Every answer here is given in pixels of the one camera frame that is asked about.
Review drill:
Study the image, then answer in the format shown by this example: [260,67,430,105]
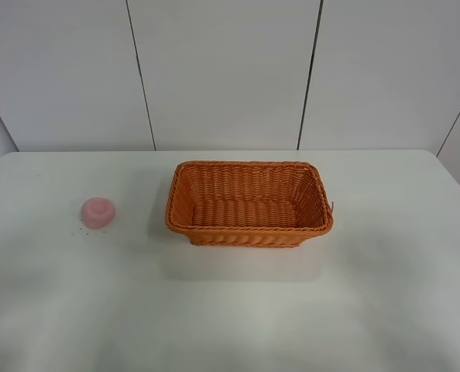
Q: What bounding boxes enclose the orange wicker basket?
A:
[165,160,334,248]

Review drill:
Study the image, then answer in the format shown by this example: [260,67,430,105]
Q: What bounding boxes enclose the pink peach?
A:
[81,198,116,229]

